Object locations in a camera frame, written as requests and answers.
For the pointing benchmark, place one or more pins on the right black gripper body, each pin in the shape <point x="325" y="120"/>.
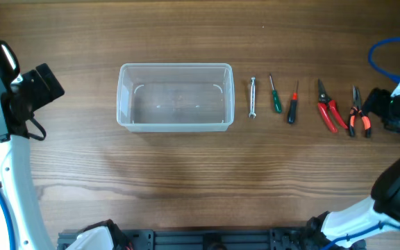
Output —
<point x="392" y="110"/>

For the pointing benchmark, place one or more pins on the orange black needle-nose pliers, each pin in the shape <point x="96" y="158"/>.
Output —
<point x="357" y="110"/>

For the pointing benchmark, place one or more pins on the red handled snips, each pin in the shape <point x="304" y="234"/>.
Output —
<point x="327" y="105"/>

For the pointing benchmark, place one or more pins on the black red screwdriver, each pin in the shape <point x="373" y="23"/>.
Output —
<point x="291" y="116"/>

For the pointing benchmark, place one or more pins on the green handled screwdriver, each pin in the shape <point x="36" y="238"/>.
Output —
<point x="276" y="100"/>

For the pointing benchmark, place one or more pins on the small silver wrench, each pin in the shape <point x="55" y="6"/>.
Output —
<point x="252" y="113"/>

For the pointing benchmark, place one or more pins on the clear plastic container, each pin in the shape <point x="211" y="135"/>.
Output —
<point x="175" y="97"/>

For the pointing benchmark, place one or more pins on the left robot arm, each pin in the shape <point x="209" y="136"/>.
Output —
<point x="21" y="222"/>

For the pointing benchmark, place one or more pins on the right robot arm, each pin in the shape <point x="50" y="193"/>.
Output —
<point x="380" y="211"/>

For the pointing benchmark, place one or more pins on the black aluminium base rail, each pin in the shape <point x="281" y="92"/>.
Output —
<point x="289" y="238"/>

